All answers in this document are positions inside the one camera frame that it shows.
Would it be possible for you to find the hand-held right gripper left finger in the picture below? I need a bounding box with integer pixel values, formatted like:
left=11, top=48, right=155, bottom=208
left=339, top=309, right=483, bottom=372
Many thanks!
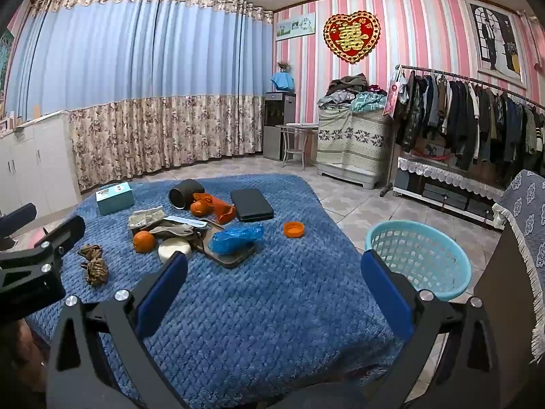
left=45, top=252, right=201, bottom=409

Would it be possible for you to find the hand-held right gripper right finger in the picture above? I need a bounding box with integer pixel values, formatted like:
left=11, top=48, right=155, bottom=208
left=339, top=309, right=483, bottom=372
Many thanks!
left=361, top=249, right=501, bottom=409

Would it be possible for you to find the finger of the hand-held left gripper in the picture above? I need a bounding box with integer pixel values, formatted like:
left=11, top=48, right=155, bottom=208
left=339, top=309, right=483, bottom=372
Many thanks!
left=0, top=215, right=86, bottom=322
left=0, top=203, right=37, bottom=233

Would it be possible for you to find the round white soap bar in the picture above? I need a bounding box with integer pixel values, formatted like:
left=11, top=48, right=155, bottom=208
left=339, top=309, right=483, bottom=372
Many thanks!
left=158, top=238, right=192, bottom=262

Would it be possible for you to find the light blue plastic basket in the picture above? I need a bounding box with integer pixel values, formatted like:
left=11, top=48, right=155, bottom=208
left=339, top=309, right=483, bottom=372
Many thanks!
left=366, top=220, right=472, bottom=301

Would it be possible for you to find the whole tangerine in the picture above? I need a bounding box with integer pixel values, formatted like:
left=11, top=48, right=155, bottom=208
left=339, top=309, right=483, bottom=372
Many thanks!
left=133, top=230, right=155, bottom=253

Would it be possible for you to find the black cup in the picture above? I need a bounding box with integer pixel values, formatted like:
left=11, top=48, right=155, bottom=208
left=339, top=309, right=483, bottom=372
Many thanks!
left=169, top=179, right=205, bottom=210

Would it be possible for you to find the white cabinet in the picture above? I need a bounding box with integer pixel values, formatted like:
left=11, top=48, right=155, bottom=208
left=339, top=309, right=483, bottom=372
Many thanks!
left=0, top=111, right=81, bottom=222

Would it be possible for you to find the grey fabric piece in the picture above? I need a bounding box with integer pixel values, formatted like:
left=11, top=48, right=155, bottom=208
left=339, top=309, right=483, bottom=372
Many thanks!
left=147, top=223, right=197, bottom=239

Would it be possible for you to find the teal cardboard box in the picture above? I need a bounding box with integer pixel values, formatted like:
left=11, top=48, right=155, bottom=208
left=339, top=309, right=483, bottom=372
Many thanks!
left=96, top=182, right=135, bottom=216

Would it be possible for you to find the white tube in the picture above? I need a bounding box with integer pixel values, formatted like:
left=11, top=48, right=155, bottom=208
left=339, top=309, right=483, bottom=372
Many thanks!
left=163, top=215, right=214, bottom=227

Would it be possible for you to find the brown phone case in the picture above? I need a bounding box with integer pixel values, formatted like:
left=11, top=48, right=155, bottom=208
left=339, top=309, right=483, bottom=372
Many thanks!
left=200, top=230, right=258, bottom=270

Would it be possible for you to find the crumpled printed wrapper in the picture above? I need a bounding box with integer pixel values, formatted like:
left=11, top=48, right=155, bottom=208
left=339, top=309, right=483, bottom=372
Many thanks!
left=128, top=207, right=167, bottom=228

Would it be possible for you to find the blue plastic bag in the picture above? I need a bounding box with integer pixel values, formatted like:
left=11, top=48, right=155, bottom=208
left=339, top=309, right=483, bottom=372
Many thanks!
left=211, top=223, right=265, bottom=254

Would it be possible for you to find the blue quilted blanket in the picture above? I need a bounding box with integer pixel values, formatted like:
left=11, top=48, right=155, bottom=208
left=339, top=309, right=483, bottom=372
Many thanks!
left=26, top=173, right=405, bottom=409

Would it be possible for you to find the metal clothes rack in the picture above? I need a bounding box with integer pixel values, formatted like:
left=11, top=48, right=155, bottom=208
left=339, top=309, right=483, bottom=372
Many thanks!
left=379, top=64, right=545, bottom=199

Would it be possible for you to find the low black cabinet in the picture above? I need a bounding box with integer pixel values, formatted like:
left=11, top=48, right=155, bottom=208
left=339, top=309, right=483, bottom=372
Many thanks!
left=392, top=166, right=507, bottom=226

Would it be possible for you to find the dark wooden cabinet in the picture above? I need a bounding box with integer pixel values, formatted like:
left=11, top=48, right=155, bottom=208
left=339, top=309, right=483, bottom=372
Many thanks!
left=472, top=222, right=545, bottom=409

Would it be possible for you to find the black flat case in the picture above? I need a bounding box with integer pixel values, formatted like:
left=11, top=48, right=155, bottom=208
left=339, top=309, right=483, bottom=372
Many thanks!
left=230, top=188, right=274, bottom=223

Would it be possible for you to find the white lace cloth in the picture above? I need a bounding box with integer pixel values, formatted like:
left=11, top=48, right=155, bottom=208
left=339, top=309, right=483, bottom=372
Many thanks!
left=397, top=157, right=509, bottom=199

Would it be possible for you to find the patterned cloth covered cabinet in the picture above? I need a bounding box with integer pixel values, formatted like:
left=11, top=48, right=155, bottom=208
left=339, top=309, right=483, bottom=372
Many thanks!
left=316, top=102, right=394, bottom=190

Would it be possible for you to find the blue patterned fringed cloth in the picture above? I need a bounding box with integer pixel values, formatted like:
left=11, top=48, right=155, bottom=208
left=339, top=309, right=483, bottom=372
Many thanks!
left=492, top=169, right=545, bottom=363

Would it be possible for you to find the blue and floral curtain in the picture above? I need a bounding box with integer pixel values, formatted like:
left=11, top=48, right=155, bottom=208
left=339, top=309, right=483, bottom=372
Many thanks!
left=6, top=0, right=275, bottom=192

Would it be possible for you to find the row of hanging clothes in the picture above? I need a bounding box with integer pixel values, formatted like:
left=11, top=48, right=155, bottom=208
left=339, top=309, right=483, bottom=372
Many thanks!
left=396, top=70, right=545, bottom=171

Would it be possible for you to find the grey water dispenser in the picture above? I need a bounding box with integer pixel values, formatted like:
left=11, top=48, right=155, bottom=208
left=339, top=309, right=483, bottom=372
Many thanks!
left=263, top=91, right=296, bottom=160

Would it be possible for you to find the pink hanging bag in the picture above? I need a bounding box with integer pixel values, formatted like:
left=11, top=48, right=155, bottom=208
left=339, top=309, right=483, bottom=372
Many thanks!
left=382, top=66, right=409, bottom=118

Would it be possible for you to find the pile of folded clothes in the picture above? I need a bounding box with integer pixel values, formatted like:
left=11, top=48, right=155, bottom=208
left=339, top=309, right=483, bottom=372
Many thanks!
left=317, top=74, right=390, bottom=113

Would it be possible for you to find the blue cloth cover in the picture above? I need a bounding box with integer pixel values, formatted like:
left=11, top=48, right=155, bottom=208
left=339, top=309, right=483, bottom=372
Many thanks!
left=271, top=72, right=295, bottom=92

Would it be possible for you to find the red heart wall decoration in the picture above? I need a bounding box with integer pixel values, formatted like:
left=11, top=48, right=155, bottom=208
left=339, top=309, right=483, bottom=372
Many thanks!
left=323, top=11, right=381, bottom=64

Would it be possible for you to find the wall poster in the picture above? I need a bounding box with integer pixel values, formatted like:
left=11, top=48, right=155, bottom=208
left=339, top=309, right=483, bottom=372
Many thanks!
left=466, top=0, right=529, bottom=90

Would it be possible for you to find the landscape wall picture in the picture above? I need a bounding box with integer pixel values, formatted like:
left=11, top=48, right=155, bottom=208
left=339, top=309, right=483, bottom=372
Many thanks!
left=275, top=13, right=316, bottom=42

